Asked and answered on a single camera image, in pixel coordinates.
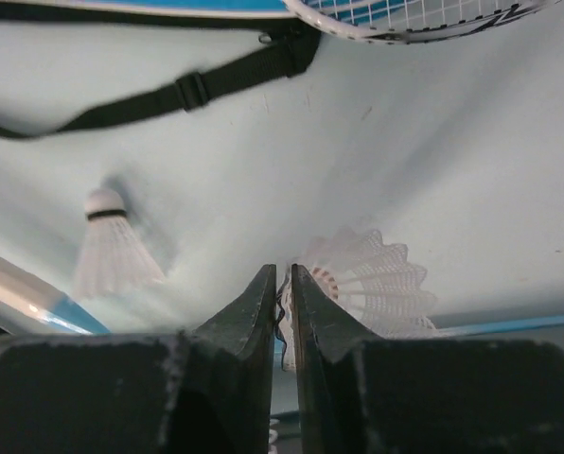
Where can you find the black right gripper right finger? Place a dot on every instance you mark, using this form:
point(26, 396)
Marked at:
point(360, 393)

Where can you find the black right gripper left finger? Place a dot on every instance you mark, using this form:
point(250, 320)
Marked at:
point(204, 391)

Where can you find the shuttlecock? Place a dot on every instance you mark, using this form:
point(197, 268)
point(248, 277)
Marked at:
point(112, 257)
point(371, 280)

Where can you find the blue racket far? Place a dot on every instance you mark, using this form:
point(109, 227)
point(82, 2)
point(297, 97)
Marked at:
point(501, 327)

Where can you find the blue racket near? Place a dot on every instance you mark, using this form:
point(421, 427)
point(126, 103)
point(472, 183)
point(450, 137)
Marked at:
point(29, 304)

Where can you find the blue racket cover bag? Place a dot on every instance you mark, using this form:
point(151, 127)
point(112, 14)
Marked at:
point(288, 48)

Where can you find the white racket on blue bag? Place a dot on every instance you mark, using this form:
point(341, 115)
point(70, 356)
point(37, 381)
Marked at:
point(410, 21)

